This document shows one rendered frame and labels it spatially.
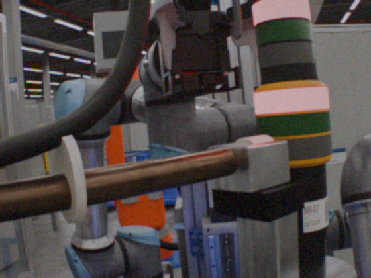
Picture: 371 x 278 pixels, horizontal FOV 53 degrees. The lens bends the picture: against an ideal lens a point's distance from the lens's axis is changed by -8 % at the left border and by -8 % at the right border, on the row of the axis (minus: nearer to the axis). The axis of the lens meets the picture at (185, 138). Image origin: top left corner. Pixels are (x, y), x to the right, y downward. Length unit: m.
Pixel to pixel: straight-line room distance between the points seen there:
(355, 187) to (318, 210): 0.51
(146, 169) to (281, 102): 0.09
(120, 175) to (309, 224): 0.12
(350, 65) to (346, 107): 0.23
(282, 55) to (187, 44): 0.19
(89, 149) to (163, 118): 0.40
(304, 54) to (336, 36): 2.03
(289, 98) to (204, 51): 0.20
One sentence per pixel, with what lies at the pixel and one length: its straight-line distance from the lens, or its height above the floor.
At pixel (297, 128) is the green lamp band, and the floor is 1.55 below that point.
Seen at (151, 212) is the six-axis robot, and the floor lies 0.59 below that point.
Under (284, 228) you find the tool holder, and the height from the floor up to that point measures 1.50.
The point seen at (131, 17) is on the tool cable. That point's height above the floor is 1.60.
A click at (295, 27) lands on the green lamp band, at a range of 0.22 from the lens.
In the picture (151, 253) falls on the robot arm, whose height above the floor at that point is 1.21.
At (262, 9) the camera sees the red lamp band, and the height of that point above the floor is 1.62.
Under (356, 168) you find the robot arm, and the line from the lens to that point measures 0.74.
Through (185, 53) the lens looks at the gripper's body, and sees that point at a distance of 0.39.
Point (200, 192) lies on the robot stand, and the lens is 1.22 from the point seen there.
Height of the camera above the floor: 1.56
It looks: 3 degrees down
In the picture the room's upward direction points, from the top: 5 degrees counter-clockwise
